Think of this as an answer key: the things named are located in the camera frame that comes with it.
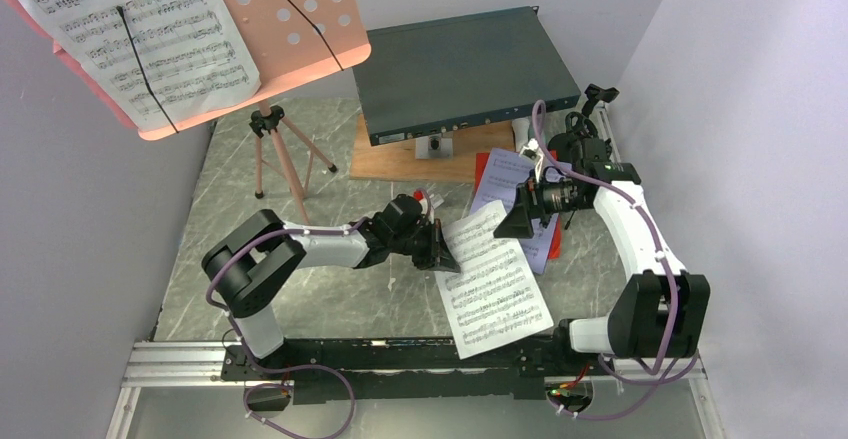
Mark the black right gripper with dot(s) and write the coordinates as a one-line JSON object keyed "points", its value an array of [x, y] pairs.
{"points": [[529, 197]]}

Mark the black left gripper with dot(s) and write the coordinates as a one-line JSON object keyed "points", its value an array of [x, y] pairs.
{"points": [[438, 255]]}

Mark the lavender sheet music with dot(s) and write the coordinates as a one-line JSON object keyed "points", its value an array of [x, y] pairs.
{"points": [[510, 191]]}

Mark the white sheet music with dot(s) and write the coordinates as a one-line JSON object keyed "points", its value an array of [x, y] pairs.
{"points": [[494, 300], [162, 62]]}

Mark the red sheet music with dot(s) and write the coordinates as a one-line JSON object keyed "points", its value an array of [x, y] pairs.
{"points": [[484, 171]]}

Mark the white microphone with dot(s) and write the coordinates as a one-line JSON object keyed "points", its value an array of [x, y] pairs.
{"points": [[521, 132]]}

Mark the black tripod mic stand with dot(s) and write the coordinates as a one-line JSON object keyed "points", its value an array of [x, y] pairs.
{"points": [[583, 139]]}

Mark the black round-base mic stand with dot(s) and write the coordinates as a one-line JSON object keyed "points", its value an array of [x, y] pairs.
{"points": [[594, 96]]}

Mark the pink music stand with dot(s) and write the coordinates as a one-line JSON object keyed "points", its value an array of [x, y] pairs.
{"points": [[292, 43]]}

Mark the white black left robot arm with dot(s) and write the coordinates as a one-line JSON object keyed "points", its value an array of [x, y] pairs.
{"points": [[250, 266]]}

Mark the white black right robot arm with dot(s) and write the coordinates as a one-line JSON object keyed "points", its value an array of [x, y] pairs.
{"points": [[661, 310]]}

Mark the wooden board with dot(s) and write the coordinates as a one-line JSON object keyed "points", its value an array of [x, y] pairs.
{"points": [[397, 162]]}

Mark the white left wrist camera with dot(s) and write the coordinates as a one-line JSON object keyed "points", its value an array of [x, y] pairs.
{"points": [[430, 201]]}

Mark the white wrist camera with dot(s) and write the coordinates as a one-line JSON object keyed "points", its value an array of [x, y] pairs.
{"points": [[532, 152], [430, 201]]}

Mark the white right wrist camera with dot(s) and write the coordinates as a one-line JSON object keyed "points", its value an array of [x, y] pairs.
{"points": [[532, 152]]}

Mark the grey unit support bracket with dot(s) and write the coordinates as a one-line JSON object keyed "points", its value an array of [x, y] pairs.
{"points": [[434, 146]]}

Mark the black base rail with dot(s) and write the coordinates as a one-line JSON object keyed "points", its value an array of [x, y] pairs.
{"points": [[326, 369]]}

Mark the dark rack-mount audio unit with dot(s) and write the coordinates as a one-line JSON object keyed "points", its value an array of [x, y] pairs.
{"points": [[449, 74]]}

